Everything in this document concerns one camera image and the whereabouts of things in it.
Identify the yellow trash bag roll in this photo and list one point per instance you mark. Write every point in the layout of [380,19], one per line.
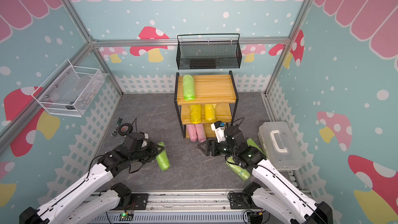
[195,114]
[210,112]

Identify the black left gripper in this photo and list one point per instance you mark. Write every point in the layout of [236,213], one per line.
[154,151]

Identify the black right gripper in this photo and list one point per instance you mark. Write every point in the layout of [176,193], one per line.
[209,146]

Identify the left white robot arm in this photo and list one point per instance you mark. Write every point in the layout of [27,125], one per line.
[69,208]

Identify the green handled ratchet wrench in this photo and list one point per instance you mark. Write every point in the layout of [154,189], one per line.
[115,131]

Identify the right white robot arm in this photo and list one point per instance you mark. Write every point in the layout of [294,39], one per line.
[287,203]

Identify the green trash bag roll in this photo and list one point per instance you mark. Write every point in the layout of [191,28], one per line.
[251,142]
[162,158]
[188,88]

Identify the green circuit board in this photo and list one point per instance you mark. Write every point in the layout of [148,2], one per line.
[126,217]

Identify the pink trash bag roll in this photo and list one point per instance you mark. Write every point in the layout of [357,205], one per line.
[192,132]
[200,133]

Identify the black wire mesh basket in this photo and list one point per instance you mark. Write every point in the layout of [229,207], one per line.
[208,51]

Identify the white wire mesh basket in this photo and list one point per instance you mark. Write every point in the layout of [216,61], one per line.
[69,90]

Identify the black tape roll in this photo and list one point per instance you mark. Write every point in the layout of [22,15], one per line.
[125,129]

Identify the translucent plastic storage box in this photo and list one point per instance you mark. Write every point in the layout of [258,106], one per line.
[280,146]

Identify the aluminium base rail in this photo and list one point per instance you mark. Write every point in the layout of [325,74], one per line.
[184,206]

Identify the wooden three-tier shelf black frame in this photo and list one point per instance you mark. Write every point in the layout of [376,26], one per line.
[209,89]

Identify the green trash bag roll floor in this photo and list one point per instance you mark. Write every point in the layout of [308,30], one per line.
[242,173]

